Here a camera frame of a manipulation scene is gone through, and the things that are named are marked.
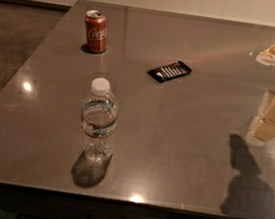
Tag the clear plastic water bottle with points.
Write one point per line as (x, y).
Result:
(99, 113)

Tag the black snack bar packet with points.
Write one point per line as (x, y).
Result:
(170, 72)

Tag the red Coca-Cola can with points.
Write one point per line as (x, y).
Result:
(96, 31)

